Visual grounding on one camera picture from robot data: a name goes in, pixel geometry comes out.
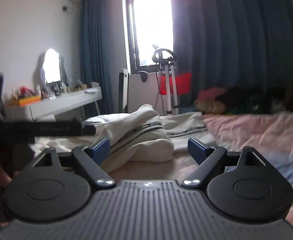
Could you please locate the cream white zip jacket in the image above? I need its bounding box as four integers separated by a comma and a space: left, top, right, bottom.
85, 104, 215, 172

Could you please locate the pile of clothes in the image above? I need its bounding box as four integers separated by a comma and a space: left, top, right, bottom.
194, 82, 293, 115

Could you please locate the orange box on desk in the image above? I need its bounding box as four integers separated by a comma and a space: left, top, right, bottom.
10, 95, 41, 107

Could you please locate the white vanity desk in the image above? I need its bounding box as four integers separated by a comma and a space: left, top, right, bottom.
6, 87, 102, 121

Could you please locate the vanity mirror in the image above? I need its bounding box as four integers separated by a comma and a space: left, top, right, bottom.
40, 48, 67, 86

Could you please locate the teal curtain left panel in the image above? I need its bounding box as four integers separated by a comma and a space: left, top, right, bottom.
79, 0, 113, 114

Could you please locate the teal curtain panel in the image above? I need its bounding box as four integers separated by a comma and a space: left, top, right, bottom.
79, 0, 113, 114
171, 0, 293, 107

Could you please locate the red storage bag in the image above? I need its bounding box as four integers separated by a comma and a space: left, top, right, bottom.
160, 73, 191, 95

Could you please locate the white radiator heater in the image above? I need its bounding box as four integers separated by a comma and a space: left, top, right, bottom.
118, 68, 162, 116

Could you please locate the teal curtain right panel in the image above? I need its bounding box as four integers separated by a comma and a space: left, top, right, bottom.
171, 0, 293, 107

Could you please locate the bright window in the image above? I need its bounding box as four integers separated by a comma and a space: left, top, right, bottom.
125, 0, 174, 74

